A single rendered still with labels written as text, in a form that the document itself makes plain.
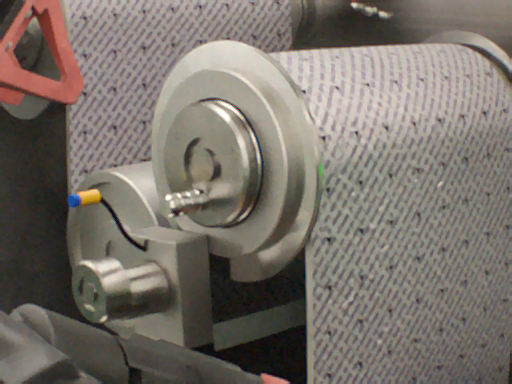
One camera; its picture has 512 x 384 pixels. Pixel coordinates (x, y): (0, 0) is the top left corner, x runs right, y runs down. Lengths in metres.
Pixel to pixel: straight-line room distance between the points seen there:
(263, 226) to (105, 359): 0.18
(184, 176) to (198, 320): 0.09
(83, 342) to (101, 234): 0.29
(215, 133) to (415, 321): 0.19
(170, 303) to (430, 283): 0.18
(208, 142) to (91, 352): 0.20
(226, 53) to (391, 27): 0.35
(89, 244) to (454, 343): 0.28
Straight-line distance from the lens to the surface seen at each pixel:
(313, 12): 1.10
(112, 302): 0.71
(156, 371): 0.59
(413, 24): 1.04
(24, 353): 0.49
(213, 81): 0.72
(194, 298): 0.74
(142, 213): 0.81
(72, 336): 0.56
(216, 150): 0.71
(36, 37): 0.90
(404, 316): 0.78
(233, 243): 0.73
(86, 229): 0.87
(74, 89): 0.62
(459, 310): 0.84
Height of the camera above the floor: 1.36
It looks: 10 degrees down
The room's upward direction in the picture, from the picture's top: 2 degrees counter-clockwise
